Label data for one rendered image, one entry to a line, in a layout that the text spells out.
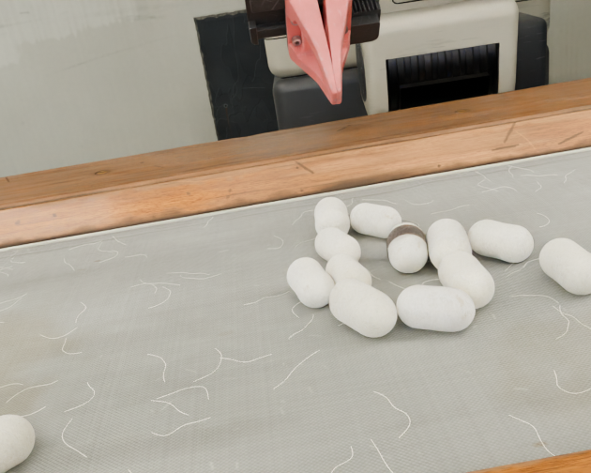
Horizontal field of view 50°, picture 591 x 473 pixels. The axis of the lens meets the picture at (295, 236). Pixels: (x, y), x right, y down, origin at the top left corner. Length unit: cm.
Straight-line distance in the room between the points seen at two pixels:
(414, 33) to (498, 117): 44
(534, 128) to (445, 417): 31
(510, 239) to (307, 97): 94
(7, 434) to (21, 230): 26
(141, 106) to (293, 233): 212
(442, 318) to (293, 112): 100
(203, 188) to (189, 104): 199
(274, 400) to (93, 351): 11
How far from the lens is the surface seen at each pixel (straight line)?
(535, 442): 24
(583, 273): 31
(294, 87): 125
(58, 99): 258
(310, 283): 31
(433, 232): 34
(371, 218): 38
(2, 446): 27
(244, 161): 49
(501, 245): 34
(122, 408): 29
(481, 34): 97
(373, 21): 51
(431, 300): 28
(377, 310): 28
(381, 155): 48
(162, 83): 247
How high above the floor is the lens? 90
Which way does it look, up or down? 24 degrees down
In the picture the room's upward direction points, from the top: 9 degrees counter-clockwise
